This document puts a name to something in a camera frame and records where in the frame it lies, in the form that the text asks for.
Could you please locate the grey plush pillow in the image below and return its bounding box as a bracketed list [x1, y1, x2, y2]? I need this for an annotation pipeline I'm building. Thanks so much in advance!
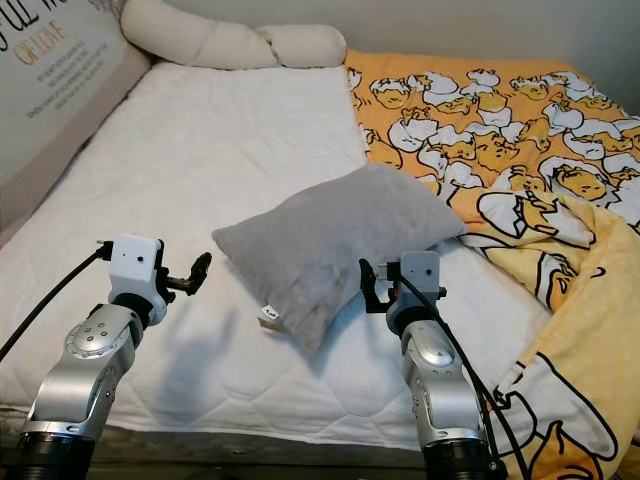
[212, 160, 469, 356]

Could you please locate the yellow cartoon egg blanket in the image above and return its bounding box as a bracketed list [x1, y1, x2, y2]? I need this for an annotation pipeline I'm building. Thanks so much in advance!
[343, 48, 640, 480]

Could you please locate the white quilted mattress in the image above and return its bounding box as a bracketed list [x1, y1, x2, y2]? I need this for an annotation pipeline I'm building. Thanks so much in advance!
[0, 60, 556, 441]

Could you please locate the beige bolster pillow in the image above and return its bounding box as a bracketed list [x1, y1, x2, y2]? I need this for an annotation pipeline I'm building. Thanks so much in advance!
[122, 0, 349, 71]

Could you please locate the grey printed headboard cushion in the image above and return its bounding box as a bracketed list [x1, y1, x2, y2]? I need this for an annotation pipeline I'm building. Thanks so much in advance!
[0, 0, 151, 246]

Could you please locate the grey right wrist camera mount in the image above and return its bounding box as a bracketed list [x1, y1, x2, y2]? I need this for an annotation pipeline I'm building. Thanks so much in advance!
[400, 250, 444, 319]

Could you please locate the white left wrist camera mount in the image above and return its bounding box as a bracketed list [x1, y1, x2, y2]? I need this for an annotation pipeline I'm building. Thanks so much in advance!
[108, 234, 169, 311]

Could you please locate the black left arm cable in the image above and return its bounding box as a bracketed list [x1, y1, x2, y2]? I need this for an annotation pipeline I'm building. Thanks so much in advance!
[0, 240, 116, 361]

